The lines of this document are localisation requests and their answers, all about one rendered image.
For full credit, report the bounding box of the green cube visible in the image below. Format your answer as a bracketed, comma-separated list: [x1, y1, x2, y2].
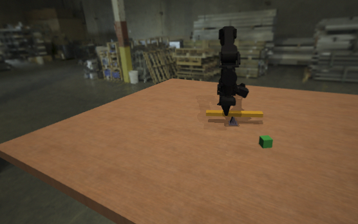
[259, 135, 273, 148]

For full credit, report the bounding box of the yellow bar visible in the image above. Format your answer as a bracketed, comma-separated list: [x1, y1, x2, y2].
[206, 110, 263, 118]

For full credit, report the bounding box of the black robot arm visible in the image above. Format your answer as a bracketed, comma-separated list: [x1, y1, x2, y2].
[217, 26, 249, 98]

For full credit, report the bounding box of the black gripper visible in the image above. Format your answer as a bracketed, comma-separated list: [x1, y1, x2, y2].
[220, 81, 236, 116]

